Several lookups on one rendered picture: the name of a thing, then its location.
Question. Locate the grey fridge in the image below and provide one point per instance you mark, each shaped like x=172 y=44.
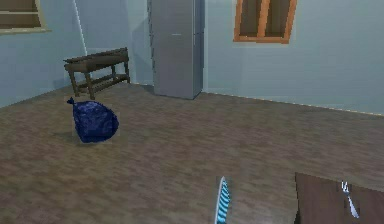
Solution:
x=176 y=50

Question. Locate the dark blue garbage bag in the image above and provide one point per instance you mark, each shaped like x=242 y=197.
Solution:
x=95 y=121

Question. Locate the dark brown wooden side table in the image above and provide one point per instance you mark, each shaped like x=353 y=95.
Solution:
x=96 y=60

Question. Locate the orange framed window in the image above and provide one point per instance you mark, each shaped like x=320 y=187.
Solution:
x=265 y=20

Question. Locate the silver fork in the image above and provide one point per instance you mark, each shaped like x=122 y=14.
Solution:
x=350 y=200

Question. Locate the beige framed window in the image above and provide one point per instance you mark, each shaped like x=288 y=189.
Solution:
x=20 y=15

